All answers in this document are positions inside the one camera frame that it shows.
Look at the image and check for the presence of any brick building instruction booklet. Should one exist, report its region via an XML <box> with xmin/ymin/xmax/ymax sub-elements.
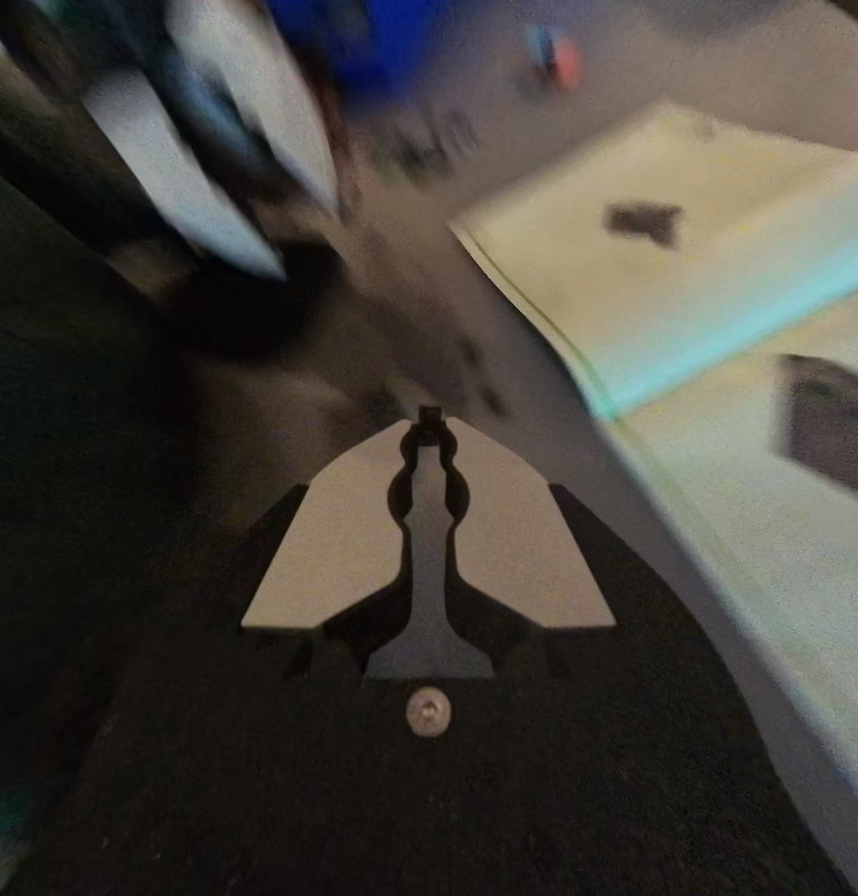
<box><xmin>448</xmin><ymin>101</ymin><xmax>858</xmax><ymax>896</ymax></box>

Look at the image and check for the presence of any blue plastic bin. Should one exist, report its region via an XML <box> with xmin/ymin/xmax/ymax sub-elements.
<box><xmin>264</xmin><ymin>0</ymin><xmax>444</xmax><ymax>95</ymax></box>

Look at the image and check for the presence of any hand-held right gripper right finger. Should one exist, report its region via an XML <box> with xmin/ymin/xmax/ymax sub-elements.
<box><xmin>439</xmin><ymin>418</ymin><xmax>617</xmax><ymax>679</ymax></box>

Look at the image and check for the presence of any pile of small bricks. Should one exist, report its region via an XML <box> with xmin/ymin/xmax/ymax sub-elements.
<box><xmin>373</xmin><ymin>112</ymin><xmax>482</xmax><ymax>176</ymax></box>

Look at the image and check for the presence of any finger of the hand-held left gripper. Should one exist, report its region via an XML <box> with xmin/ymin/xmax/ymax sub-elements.
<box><xmin>166</xmin><ymin>0</ymin><xmax>340</xmax><ymax>212</ymax></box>
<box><xmin>84</xmin><ymin>69</ymin><xmax>287</xmax><ymax>282</ymax></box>

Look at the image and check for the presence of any orange and teal brick figure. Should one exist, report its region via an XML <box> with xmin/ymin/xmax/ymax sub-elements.
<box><xmin>523</xmin><ymin>24</ymin><xmax>585</xmax><ymax>92</ymax></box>

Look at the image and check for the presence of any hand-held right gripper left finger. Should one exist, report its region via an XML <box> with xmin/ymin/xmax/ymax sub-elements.
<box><xmin>241</xmin><ymin>418</ymin><xmax>419</xmax><ymax>679</ymax></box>

